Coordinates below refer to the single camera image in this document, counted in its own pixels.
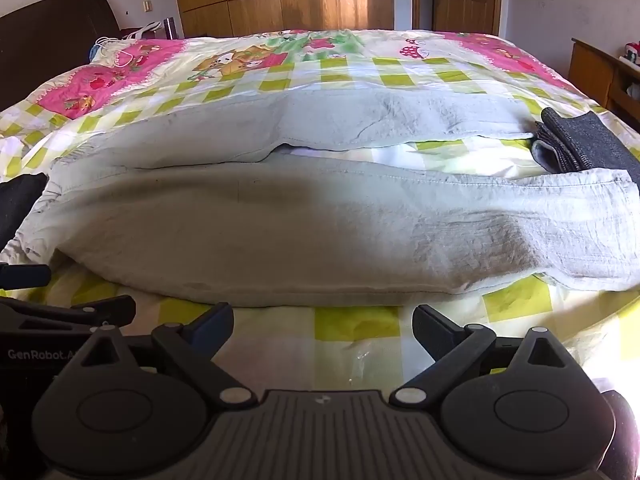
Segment black cloth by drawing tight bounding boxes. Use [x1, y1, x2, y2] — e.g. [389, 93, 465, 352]
[0, 172, 49, 256]

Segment white cables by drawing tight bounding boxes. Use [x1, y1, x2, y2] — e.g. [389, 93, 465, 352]
[92, 21, 163, 68]

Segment folded dark grey pants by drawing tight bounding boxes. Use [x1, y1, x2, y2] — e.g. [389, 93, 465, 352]
[531, 106, 640, 184]

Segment wooden bedside shelf unit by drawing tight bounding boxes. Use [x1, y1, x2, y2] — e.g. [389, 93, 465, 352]
[568, 37, 640, 133]

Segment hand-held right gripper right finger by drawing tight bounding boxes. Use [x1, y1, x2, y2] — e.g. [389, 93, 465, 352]
[390, 304, 573, 408]

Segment light grey pants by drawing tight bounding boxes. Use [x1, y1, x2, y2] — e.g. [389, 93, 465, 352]
[15, 87, 640, 309]

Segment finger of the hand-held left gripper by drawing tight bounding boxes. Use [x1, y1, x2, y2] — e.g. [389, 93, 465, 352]
[0, 294, 137, 334]
[0, 263, 54, 292]

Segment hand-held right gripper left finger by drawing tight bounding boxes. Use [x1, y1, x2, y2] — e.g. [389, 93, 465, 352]
[75, 302, 258, 408]

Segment dark brown headboard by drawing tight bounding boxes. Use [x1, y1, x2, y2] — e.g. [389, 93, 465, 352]
[0, 0, 122, 112]

